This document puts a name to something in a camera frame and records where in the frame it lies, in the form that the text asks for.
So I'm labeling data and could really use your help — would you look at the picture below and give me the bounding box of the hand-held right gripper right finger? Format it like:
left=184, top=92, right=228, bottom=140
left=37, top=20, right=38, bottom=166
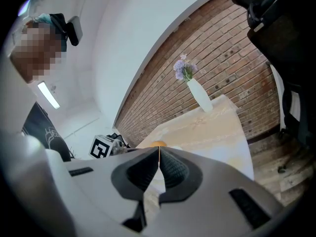
left=142, top=146, right=285, bottom=237

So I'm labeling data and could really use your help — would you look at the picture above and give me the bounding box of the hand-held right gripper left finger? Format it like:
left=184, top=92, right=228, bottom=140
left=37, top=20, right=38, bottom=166
left=64, top=147, right=160, bottom=237

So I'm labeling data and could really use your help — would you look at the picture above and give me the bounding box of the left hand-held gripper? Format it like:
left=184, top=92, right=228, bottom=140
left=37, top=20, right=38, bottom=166
left=88, top=133, right=131, bottom=159

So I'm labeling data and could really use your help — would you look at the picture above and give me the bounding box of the person's black printed shirt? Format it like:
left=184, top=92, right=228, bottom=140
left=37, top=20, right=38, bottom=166
left=21, top=102, right=72, bottom=162

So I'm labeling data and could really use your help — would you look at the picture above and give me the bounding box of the beige patterned tablecloth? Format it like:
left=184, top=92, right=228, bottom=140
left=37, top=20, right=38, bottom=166
left=135, top=94, right=255, bottom=222

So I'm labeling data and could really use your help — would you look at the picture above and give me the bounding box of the long ceiling light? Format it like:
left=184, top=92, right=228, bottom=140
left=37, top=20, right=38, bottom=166
left=37, top=81, right=61, bottom=110

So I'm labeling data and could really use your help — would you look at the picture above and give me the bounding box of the white vase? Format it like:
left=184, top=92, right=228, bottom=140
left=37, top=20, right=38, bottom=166
left=187, top=78, right=214, bottom=113

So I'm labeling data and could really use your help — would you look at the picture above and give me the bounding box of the person's head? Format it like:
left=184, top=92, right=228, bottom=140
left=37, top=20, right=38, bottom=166
left=11, top=15, right=68, bottom=84

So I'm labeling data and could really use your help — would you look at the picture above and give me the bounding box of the purple flower bouquet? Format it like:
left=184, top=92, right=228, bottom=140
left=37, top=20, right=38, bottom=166
left=172, top=53, right=198, bottom=81

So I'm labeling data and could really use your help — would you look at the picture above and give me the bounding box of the black office chair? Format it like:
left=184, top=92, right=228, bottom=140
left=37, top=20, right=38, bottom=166
left=229, top=0, right=316, bottom=175

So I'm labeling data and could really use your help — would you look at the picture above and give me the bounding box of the black head-mounted camera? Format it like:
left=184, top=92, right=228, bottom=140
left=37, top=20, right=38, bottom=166
left=49, top=13, right=83, bottom=47

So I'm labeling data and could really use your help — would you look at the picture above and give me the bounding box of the teal hair tie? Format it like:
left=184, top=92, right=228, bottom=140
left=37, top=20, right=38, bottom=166
left=34, top=13, right=53, bottom=24

